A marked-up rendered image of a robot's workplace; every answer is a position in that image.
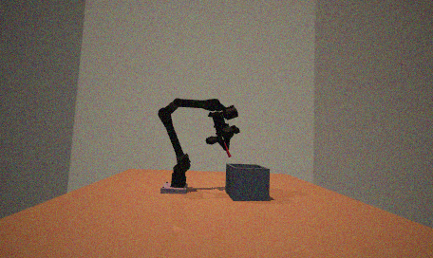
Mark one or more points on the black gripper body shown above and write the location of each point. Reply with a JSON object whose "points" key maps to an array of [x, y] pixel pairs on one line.
{"points": [[219, 137]]}

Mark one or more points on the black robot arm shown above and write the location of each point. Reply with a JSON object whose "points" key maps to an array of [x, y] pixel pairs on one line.
{"points": [[178, 176]]}

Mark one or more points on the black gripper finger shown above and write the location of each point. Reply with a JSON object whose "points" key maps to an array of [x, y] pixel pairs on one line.
{"points": [[227, 141], [222, 144]]}

